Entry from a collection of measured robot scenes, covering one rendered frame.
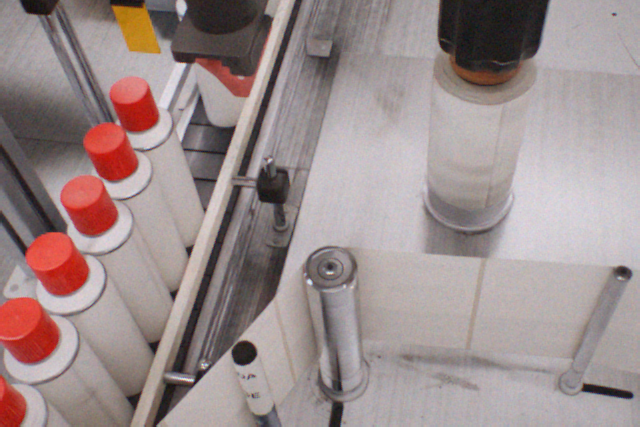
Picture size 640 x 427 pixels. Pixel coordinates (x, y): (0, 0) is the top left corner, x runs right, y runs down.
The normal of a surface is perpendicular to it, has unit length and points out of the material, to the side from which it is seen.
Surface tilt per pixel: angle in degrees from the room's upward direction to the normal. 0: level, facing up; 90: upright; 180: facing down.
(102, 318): 90
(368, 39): 0
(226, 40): 1
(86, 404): 90
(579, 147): 0
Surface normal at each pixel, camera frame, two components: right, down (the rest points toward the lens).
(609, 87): -0.07, -0.60
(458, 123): -0.56, 0.66
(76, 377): 0.86, 0.37
